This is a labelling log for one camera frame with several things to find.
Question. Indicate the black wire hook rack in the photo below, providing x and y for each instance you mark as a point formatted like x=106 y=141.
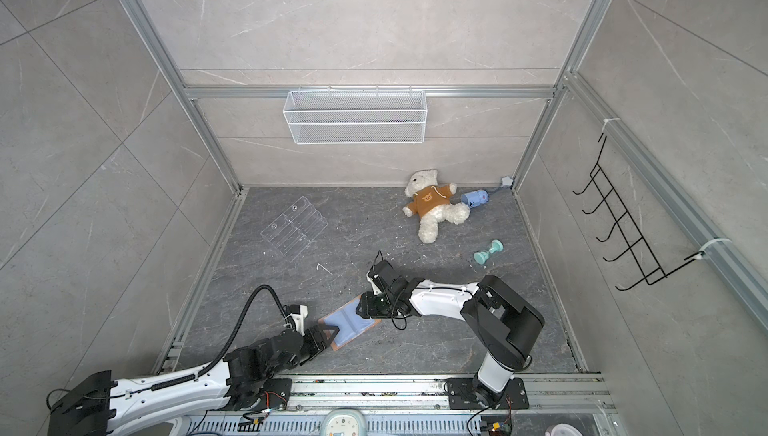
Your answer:
x=625 y=228

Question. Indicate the white teddy bear brown shirt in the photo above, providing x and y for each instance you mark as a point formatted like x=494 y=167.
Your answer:
x=432 y=204

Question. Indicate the white round timer device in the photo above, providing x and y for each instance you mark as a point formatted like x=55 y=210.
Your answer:
x=344 y=422

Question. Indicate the clear plastic card sleeves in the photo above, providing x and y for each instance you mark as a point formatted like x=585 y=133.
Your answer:
x=347 y=321

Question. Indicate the clear acrylic tiered holder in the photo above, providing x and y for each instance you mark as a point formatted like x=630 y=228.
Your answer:
x=295 y=229

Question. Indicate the blue cat-shaped toy device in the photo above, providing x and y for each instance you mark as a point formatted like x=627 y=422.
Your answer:
x=475 y=198

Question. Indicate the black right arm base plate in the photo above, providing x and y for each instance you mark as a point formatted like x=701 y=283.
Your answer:
x=470 y=394

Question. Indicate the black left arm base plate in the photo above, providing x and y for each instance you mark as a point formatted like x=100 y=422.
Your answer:
x=270 y=394

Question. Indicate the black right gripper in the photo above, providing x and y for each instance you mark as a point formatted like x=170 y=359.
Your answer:
x=367 y=307

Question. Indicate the white wire mesh basket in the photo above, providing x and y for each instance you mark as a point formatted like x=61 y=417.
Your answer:
x=316 y=117

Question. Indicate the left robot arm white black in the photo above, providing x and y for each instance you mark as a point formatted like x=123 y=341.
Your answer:
x=102 y=405

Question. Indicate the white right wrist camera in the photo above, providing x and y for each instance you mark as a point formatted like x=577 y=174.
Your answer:
x=373 y=281

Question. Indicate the aluminium rail front frame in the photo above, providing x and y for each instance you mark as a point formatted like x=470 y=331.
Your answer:
x=411 y=404

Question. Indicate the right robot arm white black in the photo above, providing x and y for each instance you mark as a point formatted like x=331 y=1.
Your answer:
x=504 y=322

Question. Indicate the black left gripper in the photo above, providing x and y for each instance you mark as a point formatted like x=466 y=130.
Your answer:
x=323 y=337

